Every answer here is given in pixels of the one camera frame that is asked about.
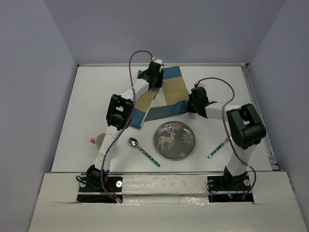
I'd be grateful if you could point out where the blue and tan cloth placemat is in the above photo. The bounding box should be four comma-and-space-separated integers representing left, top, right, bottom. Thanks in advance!
130, 66, 189, 129

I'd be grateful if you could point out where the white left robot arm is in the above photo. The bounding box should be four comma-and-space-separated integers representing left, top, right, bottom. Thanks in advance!
86, 59, 164, 191

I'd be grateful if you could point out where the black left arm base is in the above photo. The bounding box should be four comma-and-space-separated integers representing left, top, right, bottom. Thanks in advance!
76, 175, 123, 203

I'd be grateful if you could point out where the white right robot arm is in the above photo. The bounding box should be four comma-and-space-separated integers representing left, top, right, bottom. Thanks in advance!
187, 85, 267, 194

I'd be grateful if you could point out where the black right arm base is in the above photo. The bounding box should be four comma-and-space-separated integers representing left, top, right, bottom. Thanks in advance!
206, 172, 254, 203

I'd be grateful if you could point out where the grey reindeer plate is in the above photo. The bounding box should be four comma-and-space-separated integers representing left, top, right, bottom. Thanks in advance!
154, 121, 196, 160

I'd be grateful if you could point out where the pink mug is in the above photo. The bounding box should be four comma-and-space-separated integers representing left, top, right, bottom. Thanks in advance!
90, 133, 105, 148

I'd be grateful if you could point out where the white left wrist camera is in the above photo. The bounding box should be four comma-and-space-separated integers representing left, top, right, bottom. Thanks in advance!
151, 57, 163, 65

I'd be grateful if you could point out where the fork with teal handle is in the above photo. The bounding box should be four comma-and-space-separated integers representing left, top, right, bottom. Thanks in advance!
207, 138, 228, 159

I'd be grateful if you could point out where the spoon with teal handle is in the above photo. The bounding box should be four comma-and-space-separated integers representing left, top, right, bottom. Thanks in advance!
128, 137, 161, 167

